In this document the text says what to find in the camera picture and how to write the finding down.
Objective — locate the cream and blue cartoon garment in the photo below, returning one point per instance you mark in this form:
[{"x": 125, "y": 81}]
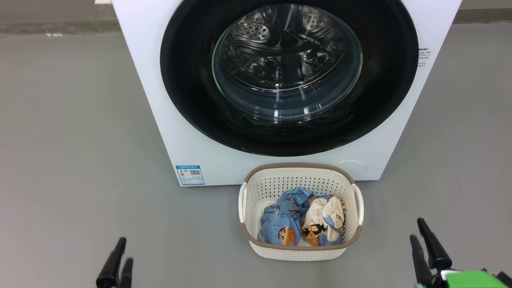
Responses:
[{"x": 326, "y": 216}]

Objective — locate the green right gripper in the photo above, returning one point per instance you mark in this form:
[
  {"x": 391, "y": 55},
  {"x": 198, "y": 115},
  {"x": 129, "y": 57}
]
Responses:
[{"x": 472, "y": 280}]

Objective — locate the blue cartoon print garment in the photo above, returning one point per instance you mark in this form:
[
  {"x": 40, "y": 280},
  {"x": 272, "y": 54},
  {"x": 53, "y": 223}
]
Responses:
[{"x": 282, "y": 218}]

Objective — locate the blue energy label sticker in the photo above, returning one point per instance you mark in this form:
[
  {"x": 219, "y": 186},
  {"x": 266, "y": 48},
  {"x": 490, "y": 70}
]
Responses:
[{"x": 190, "y": 175}]

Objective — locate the cream perforated laundry basket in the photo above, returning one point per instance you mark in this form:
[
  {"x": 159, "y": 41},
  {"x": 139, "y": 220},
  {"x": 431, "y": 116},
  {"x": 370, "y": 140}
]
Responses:
[{"x": 296, "y": 178}]

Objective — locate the black-rimmed glass washer door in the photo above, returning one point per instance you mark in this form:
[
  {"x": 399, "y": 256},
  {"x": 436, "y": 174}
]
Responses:
[{"x": 188, "y": 100}]

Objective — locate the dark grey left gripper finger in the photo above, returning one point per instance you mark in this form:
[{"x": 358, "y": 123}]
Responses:
[
  {"x": 126, "y": 276},
  {"x": 112, "y": 268}
]

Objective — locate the round white filter cover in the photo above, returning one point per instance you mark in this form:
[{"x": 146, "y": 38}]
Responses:
[{"x": 352, "y": 168}]

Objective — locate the white front-load washing machine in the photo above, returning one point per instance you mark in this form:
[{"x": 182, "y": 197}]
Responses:
[{"x": 140, "y": 80}]

